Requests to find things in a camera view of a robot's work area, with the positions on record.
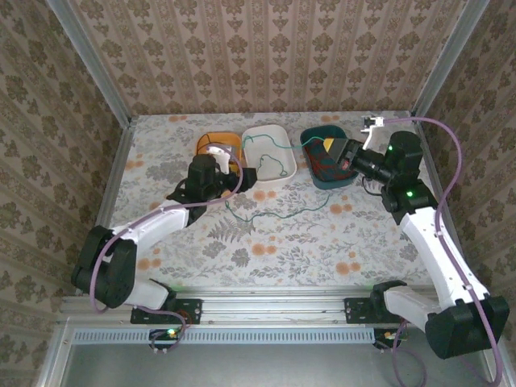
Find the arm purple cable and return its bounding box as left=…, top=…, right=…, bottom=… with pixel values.
left=90, top=147, right=245, bottom=358
left=381, top=115, right=505, bottom=387

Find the red cable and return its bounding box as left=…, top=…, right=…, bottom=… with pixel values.
left=305, top=147, right=356, bottom=182

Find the teal plastic bin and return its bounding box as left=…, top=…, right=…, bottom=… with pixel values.
left=300, top=124, right=360, bottom=190

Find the floral table cover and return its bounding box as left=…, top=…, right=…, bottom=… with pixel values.
left=94, top=110, right=456, bottom=289

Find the aluminium frame post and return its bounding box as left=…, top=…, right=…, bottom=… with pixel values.
left=410, top=0, right=491, bottom=122
left=45, top=0, right=133, bottom=127

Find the aluminium mounting rail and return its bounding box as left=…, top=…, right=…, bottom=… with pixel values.
left=59, top=286, right=497, bottom=326

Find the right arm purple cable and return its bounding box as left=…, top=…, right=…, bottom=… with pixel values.
left=381, top=115, right=505, bottom=387

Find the aluminium side rail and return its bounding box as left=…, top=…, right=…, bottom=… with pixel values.
left=410, top=110, right=499, bottom=311
left=75, top=119, right=136, bottom=298

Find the white plastic bin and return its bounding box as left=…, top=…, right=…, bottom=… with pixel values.
left=241, top=124, right=298, bottom=186

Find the small controller board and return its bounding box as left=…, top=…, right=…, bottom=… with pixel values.
left=372, top=327, right=406, bottom=351
left=148, top=327, right=182, bottom=351

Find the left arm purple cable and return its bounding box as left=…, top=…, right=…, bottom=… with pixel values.
left=90, top=147, right=245, bottom=358

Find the black cable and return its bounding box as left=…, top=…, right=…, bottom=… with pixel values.
left=198, top=134, right=241, bottom=156

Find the grey metal panel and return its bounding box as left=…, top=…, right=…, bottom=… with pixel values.
left=38, top=324, right=516, bottom=387

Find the slotted grey cable duct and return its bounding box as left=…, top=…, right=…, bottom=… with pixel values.
left=72, top=327, right=375, bottom=344

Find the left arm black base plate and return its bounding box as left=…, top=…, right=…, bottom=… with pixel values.
left=130, top=297, right=203, bottom=326

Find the orange plastic bin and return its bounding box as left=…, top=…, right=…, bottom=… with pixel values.
left=196, top=131, right=244, bottom=169

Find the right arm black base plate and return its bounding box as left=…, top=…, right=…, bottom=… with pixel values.
left=343, top=296, right=419, bottom=324

